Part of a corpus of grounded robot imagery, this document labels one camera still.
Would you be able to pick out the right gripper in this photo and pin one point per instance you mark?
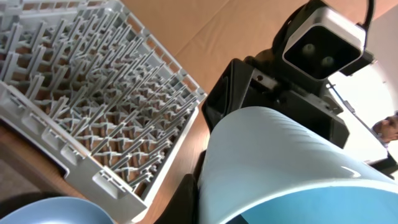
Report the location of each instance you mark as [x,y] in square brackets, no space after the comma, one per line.
[264,80]

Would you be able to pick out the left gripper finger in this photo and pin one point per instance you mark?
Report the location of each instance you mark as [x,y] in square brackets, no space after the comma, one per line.
[183,206]

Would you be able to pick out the light blue plastic cup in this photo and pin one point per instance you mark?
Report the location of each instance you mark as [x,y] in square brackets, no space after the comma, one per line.
[263,167]

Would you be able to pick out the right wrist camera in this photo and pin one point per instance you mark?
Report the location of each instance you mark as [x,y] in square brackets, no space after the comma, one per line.
[324,44]

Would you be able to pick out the grey plastic dishwasher rack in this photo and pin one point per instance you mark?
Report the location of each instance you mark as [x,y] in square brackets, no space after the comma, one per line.
[92,88]

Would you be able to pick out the dark blue plate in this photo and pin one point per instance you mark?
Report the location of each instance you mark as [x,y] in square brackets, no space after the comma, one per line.
[59,210]

